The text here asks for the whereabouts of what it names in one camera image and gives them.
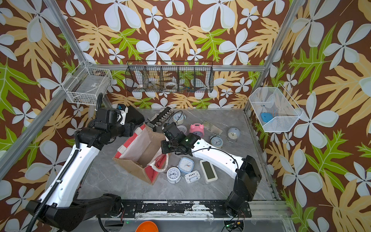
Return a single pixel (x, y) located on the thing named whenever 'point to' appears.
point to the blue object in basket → (266, 117)
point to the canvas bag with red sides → (140, 152)
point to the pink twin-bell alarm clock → (197, 129)
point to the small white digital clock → (192, 177)
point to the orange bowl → (147, 226)
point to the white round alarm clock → (174, 175)
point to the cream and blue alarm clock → (178, 116)
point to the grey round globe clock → (233, 133)
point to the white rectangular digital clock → (208, 171)
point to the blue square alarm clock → (185, 165)
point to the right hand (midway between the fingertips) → (161, 146)
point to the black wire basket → (169, 76)
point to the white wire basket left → (84, 85)
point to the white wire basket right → (276, 101)
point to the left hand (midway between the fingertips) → (129, 123)
